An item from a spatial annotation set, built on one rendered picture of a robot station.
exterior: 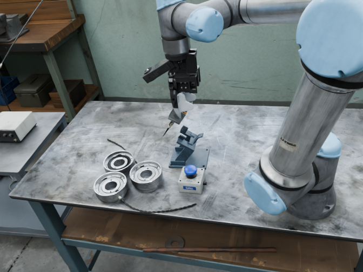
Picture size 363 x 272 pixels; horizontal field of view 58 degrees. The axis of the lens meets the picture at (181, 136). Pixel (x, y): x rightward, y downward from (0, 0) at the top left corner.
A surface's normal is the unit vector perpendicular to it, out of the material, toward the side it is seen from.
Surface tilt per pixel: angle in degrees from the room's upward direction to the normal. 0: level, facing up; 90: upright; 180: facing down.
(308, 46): 83
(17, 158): 0
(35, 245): 0
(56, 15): 90
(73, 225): 0
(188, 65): 90
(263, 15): 110
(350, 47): 82
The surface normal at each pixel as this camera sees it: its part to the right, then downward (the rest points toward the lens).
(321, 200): 0.13, 0.32
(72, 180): -0.12, -0.79
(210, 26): 0.58, 0.43
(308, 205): -0.29, 0.34
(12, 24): 0.96, 0.02
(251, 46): -0.24, 0.61
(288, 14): -0.67, 0.71
